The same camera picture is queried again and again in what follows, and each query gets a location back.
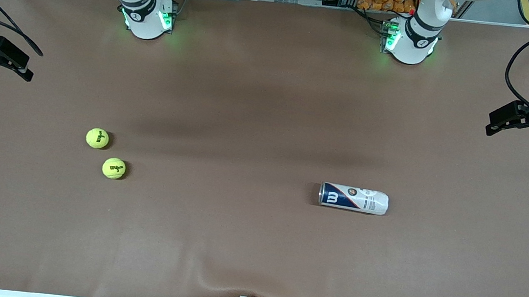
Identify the yellow-green tennis ball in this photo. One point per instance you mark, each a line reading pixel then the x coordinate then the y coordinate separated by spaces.
pixel 97 138
pixel 114 168

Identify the blue white tennis ball can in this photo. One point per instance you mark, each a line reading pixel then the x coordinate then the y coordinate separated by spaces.
pixel 362 200

